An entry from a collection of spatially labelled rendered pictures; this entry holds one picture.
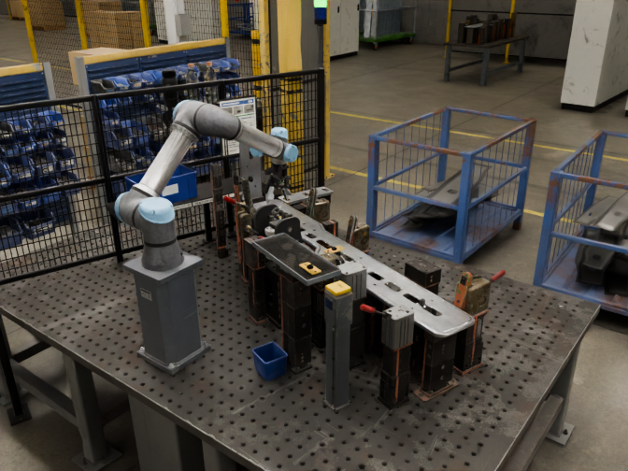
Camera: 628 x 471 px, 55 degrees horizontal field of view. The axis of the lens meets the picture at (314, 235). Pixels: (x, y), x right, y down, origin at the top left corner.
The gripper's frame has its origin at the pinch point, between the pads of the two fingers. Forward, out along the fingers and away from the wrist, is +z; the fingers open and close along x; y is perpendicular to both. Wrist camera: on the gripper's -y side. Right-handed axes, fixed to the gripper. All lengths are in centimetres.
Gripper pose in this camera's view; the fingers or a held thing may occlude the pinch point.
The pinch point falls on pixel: (277, 200)
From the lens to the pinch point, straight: 283.9
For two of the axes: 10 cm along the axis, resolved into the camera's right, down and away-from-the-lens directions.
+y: 5.5, 4.0, -7.3
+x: 8.3, -2.3, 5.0
